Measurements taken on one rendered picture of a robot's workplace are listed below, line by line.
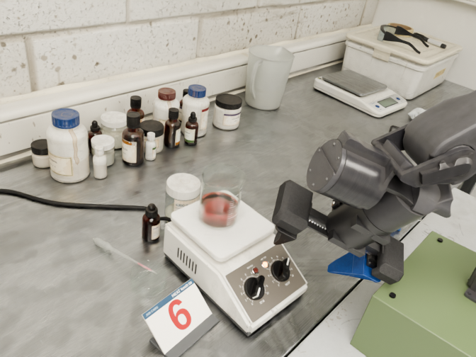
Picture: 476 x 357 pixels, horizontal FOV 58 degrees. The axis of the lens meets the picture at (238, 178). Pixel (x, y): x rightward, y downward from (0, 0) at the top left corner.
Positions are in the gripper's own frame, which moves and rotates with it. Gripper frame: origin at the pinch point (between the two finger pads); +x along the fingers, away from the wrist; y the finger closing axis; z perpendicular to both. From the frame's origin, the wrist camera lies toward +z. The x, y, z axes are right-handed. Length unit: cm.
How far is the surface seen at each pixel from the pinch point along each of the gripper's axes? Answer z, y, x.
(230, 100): 49, 13, 29
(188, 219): 2.0, 15.4, 11.8
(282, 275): -2.3, 0.5, 6.9
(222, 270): -4.7, 8.8, 8.8
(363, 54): 102, -24, 29
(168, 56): 54, 31, 32
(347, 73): 93, -22, 32
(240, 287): -5.9, 5.7, 8.6
